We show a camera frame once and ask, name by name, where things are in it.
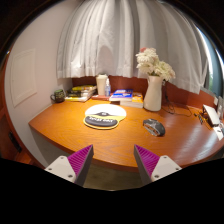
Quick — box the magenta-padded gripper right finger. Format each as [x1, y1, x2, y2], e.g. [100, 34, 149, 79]
[133, 144, 183, 186]

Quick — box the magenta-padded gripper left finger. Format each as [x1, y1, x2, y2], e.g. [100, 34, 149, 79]
[44, 144, 95, 187]

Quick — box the grey black computer mouse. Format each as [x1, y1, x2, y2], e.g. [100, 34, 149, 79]
[142, 118, 166, 137]

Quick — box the white yellow mouse pad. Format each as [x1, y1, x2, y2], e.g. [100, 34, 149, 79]
[83, 103, 128, 130]

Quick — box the white card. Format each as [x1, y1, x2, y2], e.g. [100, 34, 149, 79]
[213, 124, 224, 141]

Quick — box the white box device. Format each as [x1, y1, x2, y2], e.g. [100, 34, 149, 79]
[202, 104, 222, 128]

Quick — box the dark green mug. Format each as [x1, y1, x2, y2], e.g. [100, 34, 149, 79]
[50, 88, 66, 104]

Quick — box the white ceramic vase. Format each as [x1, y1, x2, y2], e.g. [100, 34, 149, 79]
[143, 75, 165, 112]

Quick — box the yellow black book stack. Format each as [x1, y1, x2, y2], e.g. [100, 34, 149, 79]
[64, 84, 98, 103]

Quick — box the thin red book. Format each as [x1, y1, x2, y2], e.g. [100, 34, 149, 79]
[90, 94, 111, 102]

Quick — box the small clear bottle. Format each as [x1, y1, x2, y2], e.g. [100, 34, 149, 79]
[104, 78, 112, 98]

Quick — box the white tumbler cup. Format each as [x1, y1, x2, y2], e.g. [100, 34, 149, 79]
[95, 73, 109, 97]

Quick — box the white flower bouquet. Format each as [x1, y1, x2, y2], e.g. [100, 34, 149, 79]
[135, 47, 177, 82]

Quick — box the white curtain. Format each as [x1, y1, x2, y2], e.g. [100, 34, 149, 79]
[55, 0, 209, 95]

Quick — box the black cable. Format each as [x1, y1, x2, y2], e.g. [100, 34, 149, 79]
[161, 84, 194, 118]

